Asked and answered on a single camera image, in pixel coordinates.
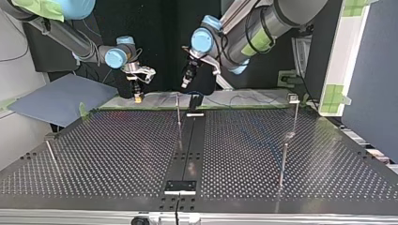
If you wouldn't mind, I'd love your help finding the connector holder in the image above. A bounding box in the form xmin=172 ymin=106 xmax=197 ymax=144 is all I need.
xmin=186 ymin=93 xmax=206 ymax=118

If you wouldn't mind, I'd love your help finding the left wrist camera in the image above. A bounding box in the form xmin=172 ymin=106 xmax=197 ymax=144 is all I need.
xmin=181 ymin=46 xmax=235 ymax=92

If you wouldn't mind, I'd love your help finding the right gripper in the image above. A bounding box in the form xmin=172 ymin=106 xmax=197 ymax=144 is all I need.
xmin=126 ymin=72 xmax=146 ymax=104

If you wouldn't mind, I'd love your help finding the blue cable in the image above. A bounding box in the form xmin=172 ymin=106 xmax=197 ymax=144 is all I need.
xmin=184 ymin=89 xmax=284 ymax=165

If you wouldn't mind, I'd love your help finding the grey board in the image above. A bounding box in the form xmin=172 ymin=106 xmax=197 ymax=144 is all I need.
xmin=7 ymin=73 xmax=119 ymax=128

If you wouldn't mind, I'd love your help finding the black cable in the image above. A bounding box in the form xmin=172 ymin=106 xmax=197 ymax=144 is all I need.
xmin=243 ymin=8 xmax=278 ymax=50

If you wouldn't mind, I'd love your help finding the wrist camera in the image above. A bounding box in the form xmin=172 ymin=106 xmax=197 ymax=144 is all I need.
xmin=122 ymin=63 xmax=157 ymax=84
xmin=181 ymin=46 xmax=235 ymax=92

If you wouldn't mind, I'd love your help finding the black panel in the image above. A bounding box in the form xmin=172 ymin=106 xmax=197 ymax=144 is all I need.
xmin=22 ymin=0 xmax=344 ymax=98

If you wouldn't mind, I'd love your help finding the metal post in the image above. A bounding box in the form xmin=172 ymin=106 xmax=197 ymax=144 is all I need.
xmin=175 ymin=93 xmax=182 ymax=128
xmin=43 ymin=132 xmax=61 ymax=167
xmin=279 ymin=142 xmax=289 ymax=189
xmin=287 ymin=92 xmax=301 ymax=139

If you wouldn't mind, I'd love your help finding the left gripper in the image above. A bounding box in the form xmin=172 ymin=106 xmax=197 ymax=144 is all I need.
xmin=180 ymin=58 xmax=202 ymax=90

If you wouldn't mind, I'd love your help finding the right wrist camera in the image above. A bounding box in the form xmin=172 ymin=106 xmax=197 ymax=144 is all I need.
xmin=122 ymin=63 xmax=157 ymax=84

